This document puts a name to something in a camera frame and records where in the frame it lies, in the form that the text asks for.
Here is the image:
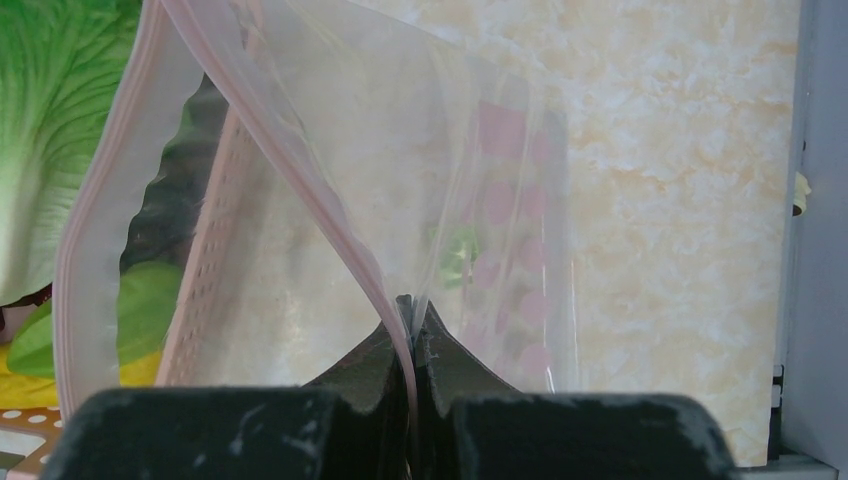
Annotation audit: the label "green toy lettuce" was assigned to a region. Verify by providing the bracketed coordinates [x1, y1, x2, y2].
[1, 0, 141, 305]

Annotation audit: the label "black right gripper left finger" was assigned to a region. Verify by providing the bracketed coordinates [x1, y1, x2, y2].
[307, 324, 412, 479]

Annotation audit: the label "clear zip top bag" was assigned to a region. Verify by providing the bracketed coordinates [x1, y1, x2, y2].
[51, 0, 578, 422]

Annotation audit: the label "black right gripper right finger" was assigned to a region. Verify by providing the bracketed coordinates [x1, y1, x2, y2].
[411, 301, 518, 479]

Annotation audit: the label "pink plastic basket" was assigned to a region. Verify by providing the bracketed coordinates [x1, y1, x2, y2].
[1, 111, 258, 479]

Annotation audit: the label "dark red toy grapes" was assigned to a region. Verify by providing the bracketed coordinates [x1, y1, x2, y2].
[120, 77, 228, 272]

